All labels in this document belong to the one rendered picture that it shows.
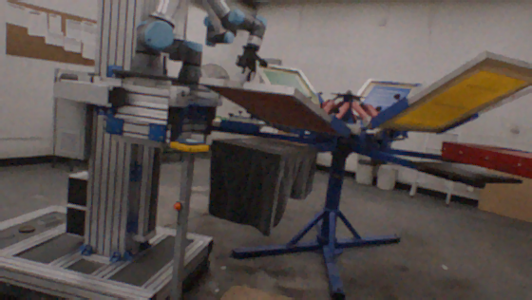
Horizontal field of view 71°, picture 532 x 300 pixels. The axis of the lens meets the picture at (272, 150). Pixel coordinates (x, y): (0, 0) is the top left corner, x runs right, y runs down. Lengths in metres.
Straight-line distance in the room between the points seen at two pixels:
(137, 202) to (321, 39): 5.36
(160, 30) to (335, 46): 5.35
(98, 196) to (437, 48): 5.30
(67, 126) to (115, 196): 0.45
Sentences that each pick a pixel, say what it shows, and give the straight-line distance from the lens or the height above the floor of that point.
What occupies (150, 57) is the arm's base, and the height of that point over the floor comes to 1.33.
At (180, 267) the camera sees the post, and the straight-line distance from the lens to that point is 2.00.
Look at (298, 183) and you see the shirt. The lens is 2.11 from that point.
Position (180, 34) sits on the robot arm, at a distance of 2.44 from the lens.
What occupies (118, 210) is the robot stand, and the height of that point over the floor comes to 0.51.
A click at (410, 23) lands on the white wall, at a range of 6.54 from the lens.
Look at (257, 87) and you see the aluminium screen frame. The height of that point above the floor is 1.26.
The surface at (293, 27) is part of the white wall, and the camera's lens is 7.33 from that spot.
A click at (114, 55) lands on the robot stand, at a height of 1.33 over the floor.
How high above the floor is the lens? 1.23
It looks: 8 degrees down
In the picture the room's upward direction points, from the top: 7 degrees clockwise
